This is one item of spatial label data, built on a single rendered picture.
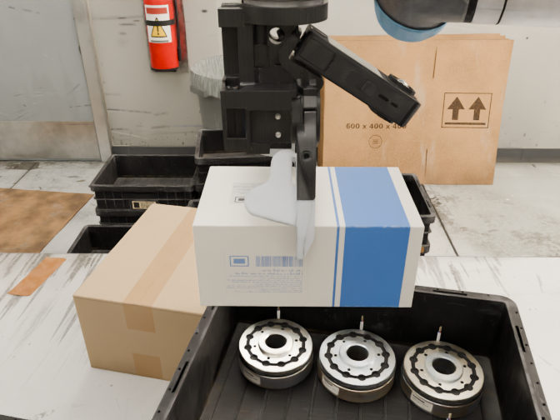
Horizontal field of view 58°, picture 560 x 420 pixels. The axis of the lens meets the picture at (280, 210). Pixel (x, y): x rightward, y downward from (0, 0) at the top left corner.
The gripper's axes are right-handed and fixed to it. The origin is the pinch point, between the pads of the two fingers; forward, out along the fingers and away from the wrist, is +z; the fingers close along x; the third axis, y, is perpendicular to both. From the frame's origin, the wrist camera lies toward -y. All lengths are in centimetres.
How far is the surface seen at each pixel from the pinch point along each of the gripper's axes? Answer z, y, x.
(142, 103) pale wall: 73, 90, -258
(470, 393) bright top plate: 25.4, -20.7, -0.1
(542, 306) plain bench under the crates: 42, -49, -36
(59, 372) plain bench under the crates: 41, 41, -18
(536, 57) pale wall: 46, -142, -258
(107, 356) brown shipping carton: 38, 32, -18
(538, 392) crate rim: 18.6, -25.1, 5.4
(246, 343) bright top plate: 25.4, 7.5, -8.5
